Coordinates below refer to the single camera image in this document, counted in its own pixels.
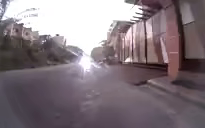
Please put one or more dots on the row of buildings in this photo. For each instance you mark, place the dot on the row of buildings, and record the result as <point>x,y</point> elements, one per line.
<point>21,33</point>

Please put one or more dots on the building with red pillar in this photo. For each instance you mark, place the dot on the building with red pillar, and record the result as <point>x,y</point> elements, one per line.
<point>172,40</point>

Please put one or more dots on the grey raised pavement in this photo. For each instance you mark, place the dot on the grey raised pavement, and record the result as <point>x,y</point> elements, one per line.
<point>190,87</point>

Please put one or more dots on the clump of trees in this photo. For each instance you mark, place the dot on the clump of trees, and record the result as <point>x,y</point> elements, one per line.
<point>101,53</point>

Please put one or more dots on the grey asphalt road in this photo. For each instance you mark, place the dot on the grey asphalt road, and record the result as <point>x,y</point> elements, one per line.
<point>90,103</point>

